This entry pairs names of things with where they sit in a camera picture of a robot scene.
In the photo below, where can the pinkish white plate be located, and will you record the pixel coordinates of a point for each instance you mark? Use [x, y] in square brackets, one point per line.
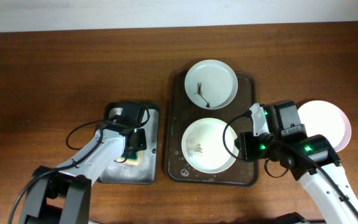
[327, 119]

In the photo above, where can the large brown tray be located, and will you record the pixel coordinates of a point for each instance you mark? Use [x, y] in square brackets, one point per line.
[182, 112]

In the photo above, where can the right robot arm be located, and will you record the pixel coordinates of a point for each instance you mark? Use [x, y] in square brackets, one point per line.
[278, 135]

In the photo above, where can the light green plate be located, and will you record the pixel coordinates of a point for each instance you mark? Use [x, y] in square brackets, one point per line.
[211, 84]

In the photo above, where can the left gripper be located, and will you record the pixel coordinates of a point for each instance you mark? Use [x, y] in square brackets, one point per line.
[142, 144]

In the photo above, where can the green and yellow sponge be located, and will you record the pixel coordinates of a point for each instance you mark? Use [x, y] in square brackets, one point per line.
[132, 159]

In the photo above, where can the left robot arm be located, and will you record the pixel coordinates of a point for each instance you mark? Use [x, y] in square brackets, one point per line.
[62, 194]

